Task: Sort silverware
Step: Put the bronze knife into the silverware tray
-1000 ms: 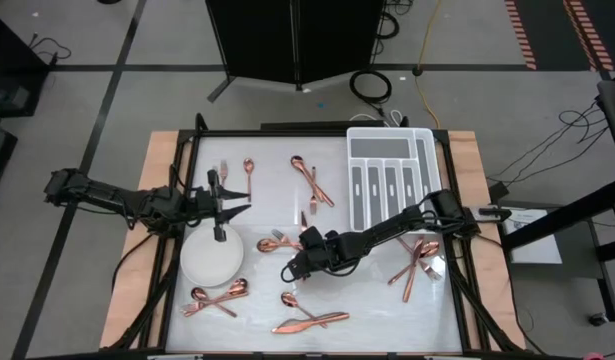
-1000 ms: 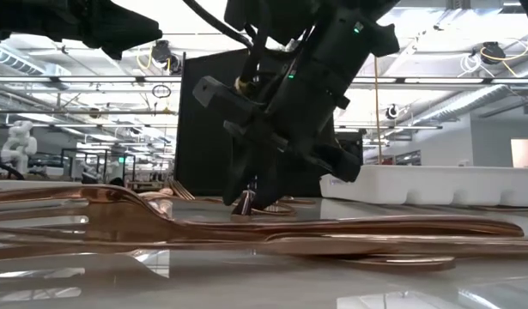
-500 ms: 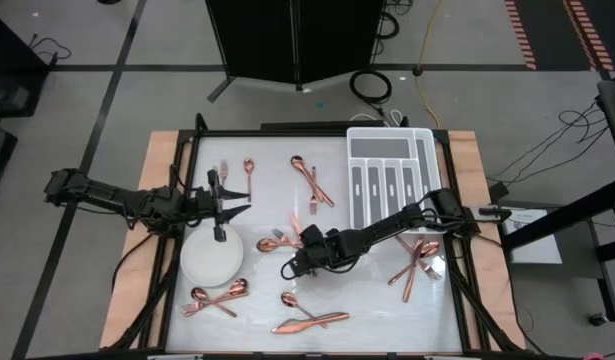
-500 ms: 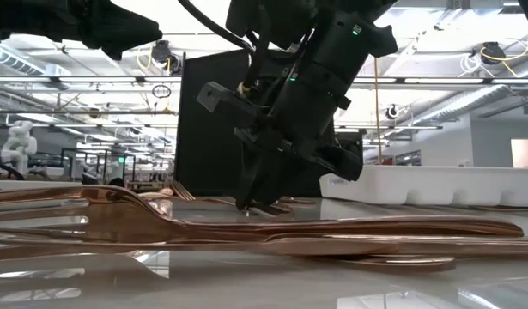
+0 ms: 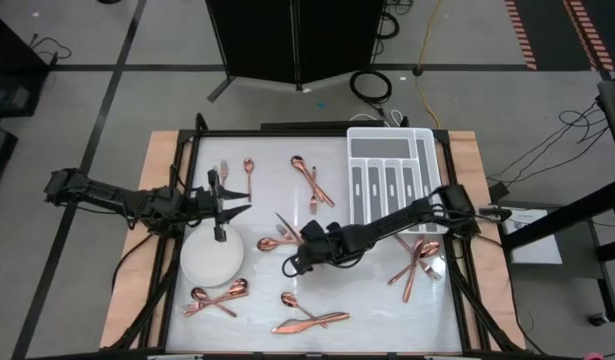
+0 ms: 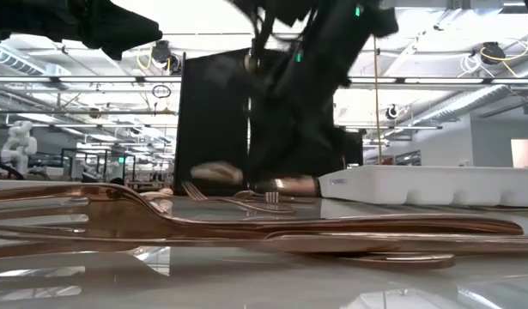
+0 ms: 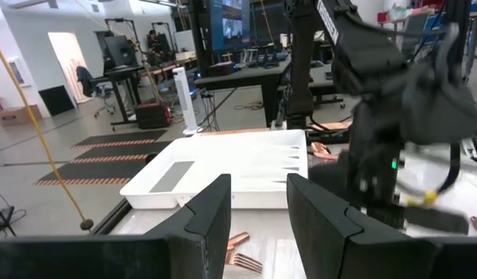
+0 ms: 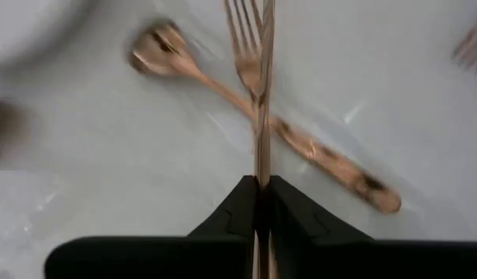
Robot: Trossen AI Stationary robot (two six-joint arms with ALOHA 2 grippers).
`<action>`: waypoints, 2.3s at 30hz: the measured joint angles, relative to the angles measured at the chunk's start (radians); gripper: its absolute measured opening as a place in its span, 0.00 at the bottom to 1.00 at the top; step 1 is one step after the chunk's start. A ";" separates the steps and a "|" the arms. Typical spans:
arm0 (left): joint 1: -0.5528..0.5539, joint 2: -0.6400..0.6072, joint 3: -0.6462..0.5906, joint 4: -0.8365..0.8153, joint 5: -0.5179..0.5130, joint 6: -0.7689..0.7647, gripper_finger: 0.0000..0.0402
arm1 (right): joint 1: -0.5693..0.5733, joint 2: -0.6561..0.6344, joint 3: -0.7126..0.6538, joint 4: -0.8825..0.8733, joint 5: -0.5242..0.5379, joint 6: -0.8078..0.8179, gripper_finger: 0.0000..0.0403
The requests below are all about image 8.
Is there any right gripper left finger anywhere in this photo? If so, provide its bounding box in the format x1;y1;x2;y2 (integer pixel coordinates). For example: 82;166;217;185
43;174;259;279

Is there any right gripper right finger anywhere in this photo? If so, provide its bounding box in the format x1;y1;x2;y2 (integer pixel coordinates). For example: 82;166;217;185
268;174;477;279

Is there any copper fork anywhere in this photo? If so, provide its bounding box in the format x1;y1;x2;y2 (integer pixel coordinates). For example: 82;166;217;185
451;13;477;75
253;0;280;279
223;0;264;104

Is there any copper spoon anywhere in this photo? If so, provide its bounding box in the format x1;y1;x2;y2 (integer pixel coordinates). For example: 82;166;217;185
127;17;403;215

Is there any white bowl at left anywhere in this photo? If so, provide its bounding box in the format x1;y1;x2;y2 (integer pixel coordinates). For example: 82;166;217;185
0;0;98;73

